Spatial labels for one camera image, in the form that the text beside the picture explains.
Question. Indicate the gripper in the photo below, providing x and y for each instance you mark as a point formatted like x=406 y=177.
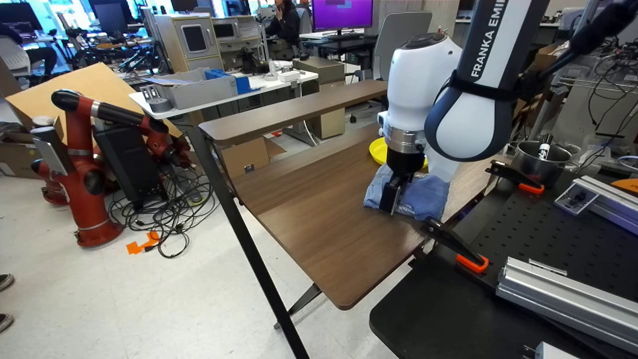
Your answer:
x=402 y=160

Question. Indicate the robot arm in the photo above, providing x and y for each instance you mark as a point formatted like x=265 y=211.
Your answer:
x=471 y=124

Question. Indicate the blue towel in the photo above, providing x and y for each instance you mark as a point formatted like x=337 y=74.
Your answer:
x=423 y=197

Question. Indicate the yellow plate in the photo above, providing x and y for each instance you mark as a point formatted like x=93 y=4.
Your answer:
x=379 y=149

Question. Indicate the black clamp with orange tips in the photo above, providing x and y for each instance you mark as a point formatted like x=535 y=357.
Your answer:
x=451 y=240
x=513 y=175

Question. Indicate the tan drawer cabinet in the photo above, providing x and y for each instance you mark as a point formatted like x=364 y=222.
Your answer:
x=326 y=70

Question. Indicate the metal pot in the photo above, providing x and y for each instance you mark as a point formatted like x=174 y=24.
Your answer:
x=541 y=169

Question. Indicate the white marker with black cap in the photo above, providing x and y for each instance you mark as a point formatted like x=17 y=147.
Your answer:
x=544 y=150

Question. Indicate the cardboard box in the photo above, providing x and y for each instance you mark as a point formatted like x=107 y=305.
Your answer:
x=244 y=155

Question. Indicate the grey office chair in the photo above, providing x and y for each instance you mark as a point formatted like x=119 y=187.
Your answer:
x=398 y=35

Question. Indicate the monitor with purple screen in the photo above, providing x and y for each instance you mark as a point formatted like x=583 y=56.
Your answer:
x=342 y=14

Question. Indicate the blue plastic box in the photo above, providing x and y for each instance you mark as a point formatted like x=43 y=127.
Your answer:
x=241 y=84

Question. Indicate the long aluminium profile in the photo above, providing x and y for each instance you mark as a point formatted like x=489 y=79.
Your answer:
x=563 y=294

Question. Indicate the white table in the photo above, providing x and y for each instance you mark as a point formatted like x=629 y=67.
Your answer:
x=219 y=102

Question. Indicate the aluminium profile with grey box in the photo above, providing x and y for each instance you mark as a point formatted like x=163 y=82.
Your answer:
x=605 y=202

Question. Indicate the grey plastic bin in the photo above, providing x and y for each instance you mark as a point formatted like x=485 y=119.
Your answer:
x=199 y=89

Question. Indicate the white box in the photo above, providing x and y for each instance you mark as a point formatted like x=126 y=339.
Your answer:
x=553 y=351

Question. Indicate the toy kitchen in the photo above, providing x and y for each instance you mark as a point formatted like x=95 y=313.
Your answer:
x=197 y=42

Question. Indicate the grey tape roll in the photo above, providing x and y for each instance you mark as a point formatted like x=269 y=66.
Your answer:
x=160 y=105

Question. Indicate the orange tape strip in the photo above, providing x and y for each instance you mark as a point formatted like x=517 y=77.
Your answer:
x=142 y=245

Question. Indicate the black computer box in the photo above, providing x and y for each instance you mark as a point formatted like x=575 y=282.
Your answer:
x=129 y=159

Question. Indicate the red robot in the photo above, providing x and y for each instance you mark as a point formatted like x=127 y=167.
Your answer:
x=82 y=184

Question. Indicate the brown cardboard sheet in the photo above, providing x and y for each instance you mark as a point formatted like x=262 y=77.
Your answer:
x=94 y=85

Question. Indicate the dark monitor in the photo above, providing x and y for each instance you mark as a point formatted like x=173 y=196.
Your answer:
x=110 y=17

